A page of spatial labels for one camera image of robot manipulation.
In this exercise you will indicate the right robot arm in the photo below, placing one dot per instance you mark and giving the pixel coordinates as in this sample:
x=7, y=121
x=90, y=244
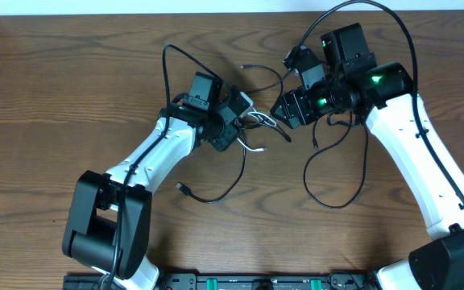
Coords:
x=381, y=99

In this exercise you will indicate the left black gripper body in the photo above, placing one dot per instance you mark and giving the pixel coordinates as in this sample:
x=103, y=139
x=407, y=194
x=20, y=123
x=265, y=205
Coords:
x=223, y=135

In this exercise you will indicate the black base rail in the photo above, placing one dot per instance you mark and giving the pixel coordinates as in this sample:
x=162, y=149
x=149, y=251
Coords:
x=340, y=280

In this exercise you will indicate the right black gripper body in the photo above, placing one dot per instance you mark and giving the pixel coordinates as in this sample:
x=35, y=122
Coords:
x=320, y=101

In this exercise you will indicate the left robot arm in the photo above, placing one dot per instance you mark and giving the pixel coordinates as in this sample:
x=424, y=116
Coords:
x=110, y=215

